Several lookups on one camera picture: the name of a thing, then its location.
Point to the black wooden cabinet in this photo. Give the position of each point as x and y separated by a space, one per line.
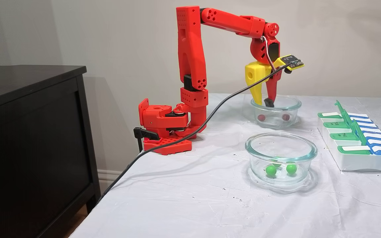
28 148

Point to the red ball pill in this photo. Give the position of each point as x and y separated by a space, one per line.
285 116
261 117

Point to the black table clamp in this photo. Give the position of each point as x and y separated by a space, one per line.
146 134

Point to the yellow camera board mount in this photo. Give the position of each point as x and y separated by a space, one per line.
291 62

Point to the white wall baseboard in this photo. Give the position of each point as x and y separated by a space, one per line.
106 177

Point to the glass bowl with red balls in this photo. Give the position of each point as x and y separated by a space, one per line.
293 105

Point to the white table cover sheet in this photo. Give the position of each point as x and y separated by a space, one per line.
193 205

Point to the weekly pill organizer box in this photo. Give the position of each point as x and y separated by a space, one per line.
359 162

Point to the glass bowl with green balls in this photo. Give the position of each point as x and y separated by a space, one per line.
306 155

